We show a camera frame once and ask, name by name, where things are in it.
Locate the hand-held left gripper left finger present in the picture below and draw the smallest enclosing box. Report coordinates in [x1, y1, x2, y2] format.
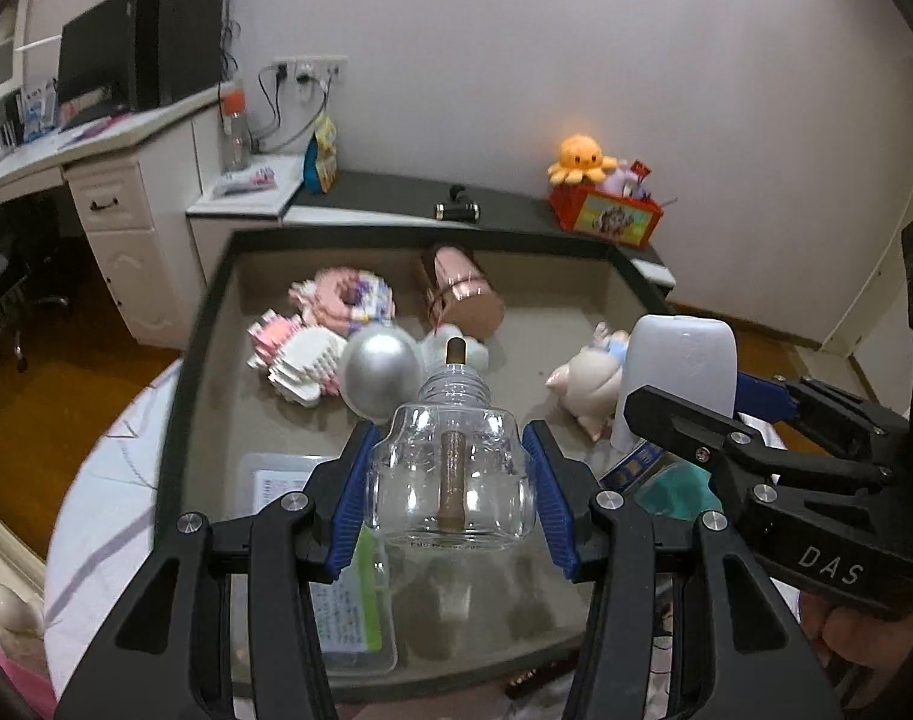
[55, 420, 386, 720]

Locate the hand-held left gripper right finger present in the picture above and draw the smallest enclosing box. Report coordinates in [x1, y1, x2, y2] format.
[522, 420, 843, 720]

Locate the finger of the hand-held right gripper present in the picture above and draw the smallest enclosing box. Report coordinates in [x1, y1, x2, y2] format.
[734, 371, 911, 436]
[623, 384, 888, 492]

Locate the blue box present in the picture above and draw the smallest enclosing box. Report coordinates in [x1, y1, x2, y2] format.
[599, 441, 668, 492]

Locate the clear glass bottle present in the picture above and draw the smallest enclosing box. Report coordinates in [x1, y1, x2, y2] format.
[362, 337, 539, 552]

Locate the pig doll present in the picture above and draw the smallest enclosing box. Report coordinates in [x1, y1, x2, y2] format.
[544, 322, 638, 442]

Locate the pink and white block toy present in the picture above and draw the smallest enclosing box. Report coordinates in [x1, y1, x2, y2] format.
[248, 315, 349, 407]

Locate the dark tray box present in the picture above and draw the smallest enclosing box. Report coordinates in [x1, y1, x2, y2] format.
[152, 225, 683, 706]

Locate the rose gold metal cup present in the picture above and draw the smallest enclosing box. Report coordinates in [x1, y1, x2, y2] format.
[419, 244, 506, 335]

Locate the person's right hand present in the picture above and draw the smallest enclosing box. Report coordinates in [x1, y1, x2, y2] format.
[797, 591, 913, 691]

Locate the teal case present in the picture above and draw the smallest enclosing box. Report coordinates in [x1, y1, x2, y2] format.
[636, 465, 728, 522]

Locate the clear plastic packet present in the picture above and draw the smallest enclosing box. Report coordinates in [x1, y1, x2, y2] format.
[242, 452, 399, 676]

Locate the silver ball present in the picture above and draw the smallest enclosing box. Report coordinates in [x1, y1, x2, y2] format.
[338, 322, 425, 421]

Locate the red storage box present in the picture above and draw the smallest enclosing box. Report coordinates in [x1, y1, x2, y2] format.
[550, 181, 666, 250]

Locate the orange octopus plush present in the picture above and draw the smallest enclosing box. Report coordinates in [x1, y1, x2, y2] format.
[548, 135, 618, 182]

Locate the low dark-topped cabinet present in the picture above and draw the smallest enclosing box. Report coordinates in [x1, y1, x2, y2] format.
[185, 154, 678, 308]

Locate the pink printed packet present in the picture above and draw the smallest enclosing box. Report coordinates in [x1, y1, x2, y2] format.
[215, 161, 279, 197]

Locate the white desk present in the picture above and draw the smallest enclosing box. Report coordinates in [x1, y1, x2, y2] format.
[0, 79, 236, 350]

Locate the yellow-green snack bag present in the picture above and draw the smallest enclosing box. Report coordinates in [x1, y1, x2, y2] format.
[304, 114, 339, 194]

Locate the orange-capped plastic bottle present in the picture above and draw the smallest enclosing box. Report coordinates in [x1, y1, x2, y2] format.
[220, 86, 249, 172]

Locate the black office chair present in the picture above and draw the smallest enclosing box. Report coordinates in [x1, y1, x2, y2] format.
[0, 195, 75, 372]

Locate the black computer tower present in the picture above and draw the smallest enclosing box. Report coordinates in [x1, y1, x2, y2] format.
[134, 0, 227, 112]

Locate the blue and white carton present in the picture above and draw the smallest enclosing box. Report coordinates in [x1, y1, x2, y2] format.
[17, 79, 59, 143]

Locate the black computer monitor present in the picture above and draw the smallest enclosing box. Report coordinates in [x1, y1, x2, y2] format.
[55, 0, 139, 110]

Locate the pink ring-shaped block toy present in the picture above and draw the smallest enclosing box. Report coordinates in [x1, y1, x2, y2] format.
[290, 268, 398, 335]

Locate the white bed frame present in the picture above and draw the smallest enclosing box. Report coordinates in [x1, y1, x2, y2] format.
[0, 510, 56, 691]

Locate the black power cable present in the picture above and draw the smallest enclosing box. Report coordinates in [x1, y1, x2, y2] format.
[256, 64, 330, 155]

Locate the white wall power strip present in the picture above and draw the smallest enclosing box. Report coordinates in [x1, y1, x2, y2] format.
[271, 54, 350, 83]

